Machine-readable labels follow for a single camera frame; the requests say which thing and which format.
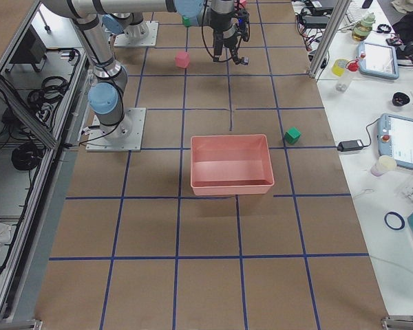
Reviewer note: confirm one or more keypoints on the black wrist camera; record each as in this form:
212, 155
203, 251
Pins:
242, 16

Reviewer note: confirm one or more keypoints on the yellow black push button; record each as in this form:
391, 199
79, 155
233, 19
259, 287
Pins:
243, 61

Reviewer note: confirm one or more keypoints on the green cube far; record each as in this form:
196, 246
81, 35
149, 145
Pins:
186, 22

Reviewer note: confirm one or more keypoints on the black bowl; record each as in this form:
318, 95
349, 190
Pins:
400, 99

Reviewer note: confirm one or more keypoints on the green tea bottle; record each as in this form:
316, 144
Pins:
363, 28

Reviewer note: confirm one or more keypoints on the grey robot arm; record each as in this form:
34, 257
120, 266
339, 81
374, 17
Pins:
117, 23
106, 96

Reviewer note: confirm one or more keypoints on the teach pendant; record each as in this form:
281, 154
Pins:
378, 61
395, 138

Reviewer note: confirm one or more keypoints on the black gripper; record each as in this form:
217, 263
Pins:
218, 21
224, 33

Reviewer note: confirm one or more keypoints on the white plastic cup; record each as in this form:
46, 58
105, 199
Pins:
383, 165

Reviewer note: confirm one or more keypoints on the clear squeeze bottle red cap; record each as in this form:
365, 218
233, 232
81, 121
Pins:
350, 71

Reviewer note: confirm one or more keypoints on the black power adapter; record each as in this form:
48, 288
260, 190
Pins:
350, 145

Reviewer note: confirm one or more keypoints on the near teach pendant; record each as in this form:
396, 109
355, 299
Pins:
395, 138

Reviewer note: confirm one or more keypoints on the yellow tape roll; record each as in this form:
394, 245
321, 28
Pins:
339, 66

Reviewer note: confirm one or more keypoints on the aluminium frame post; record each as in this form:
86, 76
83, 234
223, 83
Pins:
335, 20

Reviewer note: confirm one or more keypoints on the pink plastic bin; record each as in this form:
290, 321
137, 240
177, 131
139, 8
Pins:
230, 165

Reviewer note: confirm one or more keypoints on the green cube near bin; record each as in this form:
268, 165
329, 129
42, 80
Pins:
292, 135

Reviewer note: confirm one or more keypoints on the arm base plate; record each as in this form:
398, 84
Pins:
127, 136
143, 34

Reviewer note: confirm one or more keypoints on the far teach pendant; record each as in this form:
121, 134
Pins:
378, 61

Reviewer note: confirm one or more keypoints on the pink cube centre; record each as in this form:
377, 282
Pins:
182, 59

